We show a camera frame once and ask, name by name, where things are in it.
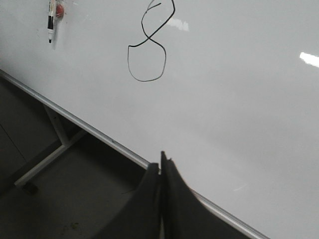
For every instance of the black whiteboard marker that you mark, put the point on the black whiteboard marker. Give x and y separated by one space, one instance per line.
51 16

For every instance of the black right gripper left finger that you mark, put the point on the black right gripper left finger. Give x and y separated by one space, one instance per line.
140 218

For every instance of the white whiteboard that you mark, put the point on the white whiteboard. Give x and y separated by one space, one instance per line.
229 89

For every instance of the white whiteboard stand leg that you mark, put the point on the white whiteboard stand leg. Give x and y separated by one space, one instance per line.
50 153

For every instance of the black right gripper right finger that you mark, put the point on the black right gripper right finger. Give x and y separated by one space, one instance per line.
184 216

